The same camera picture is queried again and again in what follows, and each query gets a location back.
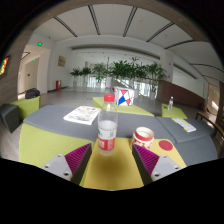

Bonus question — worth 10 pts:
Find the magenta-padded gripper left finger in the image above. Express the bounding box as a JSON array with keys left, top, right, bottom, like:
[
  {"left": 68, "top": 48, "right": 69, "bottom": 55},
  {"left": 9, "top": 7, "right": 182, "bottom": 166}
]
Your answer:
[{"left": 41, "top": 142, "right": 93, "bottom": 186}]

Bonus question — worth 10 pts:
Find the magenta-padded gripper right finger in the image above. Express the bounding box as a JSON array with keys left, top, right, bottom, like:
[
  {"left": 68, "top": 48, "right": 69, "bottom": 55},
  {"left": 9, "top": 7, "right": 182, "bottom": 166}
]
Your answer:
[{"left": 131, "top": 143, "right": 183, "bottom": 186}]

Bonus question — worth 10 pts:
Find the clear water bottle red cap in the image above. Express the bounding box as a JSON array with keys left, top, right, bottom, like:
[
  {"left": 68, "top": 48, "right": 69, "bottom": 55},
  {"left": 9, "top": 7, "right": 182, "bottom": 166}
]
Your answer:
[{"left": 97, "top": 93, "right": 119, "bottom": 157}]

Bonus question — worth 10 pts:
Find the small clear water bottle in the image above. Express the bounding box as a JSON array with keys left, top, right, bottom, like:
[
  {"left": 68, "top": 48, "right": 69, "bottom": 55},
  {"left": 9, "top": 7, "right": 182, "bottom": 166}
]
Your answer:
[{"left": 167, "top": 96, "right": 175, "bottom": 112}]

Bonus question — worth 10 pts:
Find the flat round red coaster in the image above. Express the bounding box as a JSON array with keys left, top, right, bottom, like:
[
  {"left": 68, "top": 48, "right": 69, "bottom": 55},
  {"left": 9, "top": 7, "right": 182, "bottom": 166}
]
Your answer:
[{"left": 158, "top": 139, "right": 174, "bottom": 152}]

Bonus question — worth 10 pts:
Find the red and white cup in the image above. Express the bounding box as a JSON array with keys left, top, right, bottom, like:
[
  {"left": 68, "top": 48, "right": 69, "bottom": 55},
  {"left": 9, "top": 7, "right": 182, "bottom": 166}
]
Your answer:
[{"left": 131, "top": 126, "right": 156, "bottom": 150}]

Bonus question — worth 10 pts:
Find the white printed magazine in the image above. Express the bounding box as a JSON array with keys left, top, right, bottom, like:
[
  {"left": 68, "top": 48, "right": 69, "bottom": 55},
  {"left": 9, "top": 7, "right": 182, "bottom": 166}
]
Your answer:
[{"left": 63, "top": 105, "right": 102, "bottom": 126}]

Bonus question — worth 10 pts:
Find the large green low table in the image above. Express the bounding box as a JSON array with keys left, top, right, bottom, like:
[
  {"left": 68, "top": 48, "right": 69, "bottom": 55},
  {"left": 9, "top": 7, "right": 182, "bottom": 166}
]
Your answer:
[{"left": 92, "top": 96, "right": 155, "bottom": 118}]

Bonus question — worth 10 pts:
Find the yellow and white booklet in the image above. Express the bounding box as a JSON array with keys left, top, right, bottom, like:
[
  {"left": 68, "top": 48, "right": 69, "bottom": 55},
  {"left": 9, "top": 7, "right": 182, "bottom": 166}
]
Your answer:
[{"left": 171, "top": 117, "right": 197, "bottom": 133}]

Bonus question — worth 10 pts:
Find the small green low table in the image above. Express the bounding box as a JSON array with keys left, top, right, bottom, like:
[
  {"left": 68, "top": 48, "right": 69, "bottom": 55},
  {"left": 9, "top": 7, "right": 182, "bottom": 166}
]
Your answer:
[{"left": 161, "top": 103, "right": 189, "bottom": 120}]

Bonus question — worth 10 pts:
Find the red blue white geometric sign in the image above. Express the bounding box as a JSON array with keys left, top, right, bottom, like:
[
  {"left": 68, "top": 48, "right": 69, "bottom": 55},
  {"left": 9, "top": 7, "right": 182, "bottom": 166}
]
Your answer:
[{"left": 114, "top": 86, "right": 136, "bottom": 108}]

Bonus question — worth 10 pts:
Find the green seat block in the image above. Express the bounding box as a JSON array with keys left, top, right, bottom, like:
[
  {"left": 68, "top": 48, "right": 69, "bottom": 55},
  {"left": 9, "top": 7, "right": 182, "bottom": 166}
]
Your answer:
[{"left": 9, "top": 95, "right": 42, "bottom": 122}]

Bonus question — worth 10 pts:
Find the wooden bench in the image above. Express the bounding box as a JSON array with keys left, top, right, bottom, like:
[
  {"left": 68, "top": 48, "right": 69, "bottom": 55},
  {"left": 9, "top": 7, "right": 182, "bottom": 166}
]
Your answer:
[{"left": 195, "top": 109, "right": 224, "bottom": 138}]

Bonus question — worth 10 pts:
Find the black bag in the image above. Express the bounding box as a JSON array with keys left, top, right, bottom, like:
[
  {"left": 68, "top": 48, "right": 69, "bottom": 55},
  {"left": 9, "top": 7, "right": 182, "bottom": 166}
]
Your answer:
[{"left": 24, "top": 87, "right": 41, "bottom": 100}]

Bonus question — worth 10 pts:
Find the dark grey chair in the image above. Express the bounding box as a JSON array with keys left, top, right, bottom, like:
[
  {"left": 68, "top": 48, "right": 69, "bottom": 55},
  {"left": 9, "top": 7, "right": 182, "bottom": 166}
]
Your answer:
[{"left": 0, "top": 103, "right": 21, "bottom": 134}]

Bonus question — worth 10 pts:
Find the group of potted green plants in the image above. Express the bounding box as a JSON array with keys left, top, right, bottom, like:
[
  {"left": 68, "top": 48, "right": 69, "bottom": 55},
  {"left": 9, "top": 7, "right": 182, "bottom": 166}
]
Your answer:
[{"left": 69, "top": 56, "right": 168, "bottom": 101}]

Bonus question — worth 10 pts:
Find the framed wall picture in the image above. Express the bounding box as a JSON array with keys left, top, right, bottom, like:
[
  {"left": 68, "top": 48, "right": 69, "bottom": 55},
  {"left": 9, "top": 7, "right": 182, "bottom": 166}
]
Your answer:
[{"left": 57, "top": 55, "right": 67, "bottom": 68}]

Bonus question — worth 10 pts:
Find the wall display screen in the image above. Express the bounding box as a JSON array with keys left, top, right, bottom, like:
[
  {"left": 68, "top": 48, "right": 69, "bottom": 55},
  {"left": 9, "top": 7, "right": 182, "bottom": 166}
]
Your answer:
[{"left": 0, "top": 55, "right": 11, "bottom": 78}]

